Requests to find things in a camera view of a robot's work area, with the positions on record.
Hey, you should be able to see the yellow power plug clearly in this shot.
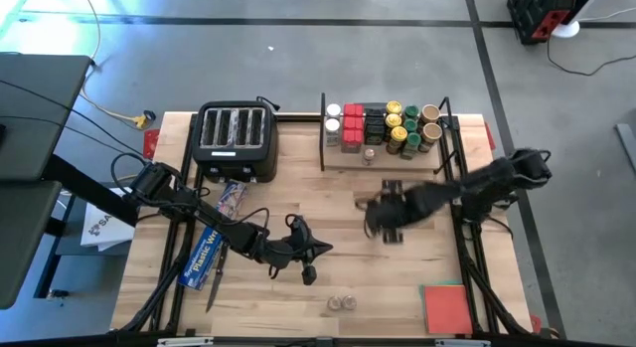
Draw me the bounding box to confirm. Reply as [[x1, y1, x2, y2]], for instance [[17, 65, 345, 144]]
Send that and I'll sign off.
[[132, 109, 156, 131]]

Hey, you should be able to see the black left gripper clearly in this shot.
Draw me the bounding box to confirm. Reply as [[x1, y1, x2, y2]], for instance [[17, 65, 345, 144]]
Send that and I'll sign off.
[[265, 213, 335, 287]]

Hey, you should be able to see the white paper bag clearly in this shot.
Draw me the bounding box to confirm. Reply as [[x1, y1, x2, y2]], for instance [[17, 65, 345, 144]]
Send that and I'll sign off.
[[79, 187, 136, 253]]

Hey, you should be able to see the black floor cable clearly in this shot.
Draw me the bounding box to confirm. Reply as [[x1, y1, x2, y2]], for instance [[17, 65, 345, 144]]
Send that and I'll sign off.
[[546, 36, 636, 78]]

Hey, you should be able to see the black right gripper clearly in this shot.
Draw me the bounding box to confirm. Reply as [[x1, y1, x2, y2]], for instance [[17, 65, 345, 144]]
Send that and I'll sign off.
[[354, 179, 416, 245]]

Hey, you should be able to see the blue plastic wrap box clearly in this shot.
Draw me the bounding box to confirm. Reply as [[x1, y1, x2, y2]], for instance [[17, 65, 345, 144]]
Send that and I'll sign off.
[[177, 180, 248, 292]]

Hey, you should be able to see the red and black crate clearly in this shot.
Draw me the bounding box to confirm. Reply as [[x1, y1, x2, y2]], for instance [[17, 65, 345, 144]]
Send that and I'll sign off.
[[506, 0, 577, 46]]

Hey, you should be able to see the red mat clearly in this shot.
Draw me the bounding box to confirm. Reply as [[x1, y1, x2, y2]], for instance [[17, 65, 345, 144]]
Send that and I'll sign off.
[[422, 284, 474, 336]]

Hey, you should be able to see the black wire spice rack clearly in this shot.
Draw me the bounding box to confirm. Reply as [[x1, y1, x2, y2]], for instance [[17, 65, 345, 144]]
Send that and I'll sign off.
[[319, 91, 461, 175]]

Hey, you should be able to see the dark grey desk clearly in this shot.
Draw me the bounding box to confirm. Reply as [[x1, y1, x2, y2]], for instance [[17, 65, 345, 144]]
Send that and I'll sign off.
[[0, 180, 65, 309], [0, 52, 93, 182]]

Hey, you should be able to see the black metal table frame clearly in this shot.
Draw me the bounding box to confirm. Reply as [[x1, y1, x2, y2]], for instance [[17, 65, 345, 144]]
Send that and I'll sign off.
[[111, 110, 562, 347]]

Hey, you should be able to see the yellow cable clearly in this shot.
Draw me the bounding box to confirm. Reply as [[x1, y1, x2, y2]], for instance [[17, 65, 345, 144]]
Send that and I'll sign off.
[[79, 0, 143, 124]]

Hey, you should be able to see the black four-slot toaster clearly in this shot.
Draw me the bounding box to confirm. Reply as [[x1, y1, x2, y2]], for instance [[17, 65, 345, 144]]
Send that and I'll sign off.
[[191, 99, 280, 184]]

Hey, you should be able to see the white stand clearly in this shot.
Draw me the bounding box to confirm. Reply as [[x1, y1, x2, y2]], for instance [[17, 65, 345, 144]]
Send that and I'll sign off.
[[551, 0, 605, 39]]

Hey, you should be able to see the black-handled kitchen knife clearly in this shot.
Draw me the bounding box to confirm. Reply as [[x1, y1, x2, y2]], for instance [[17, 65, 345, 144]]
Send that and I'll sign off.
[[205, 242, 230, 314]]

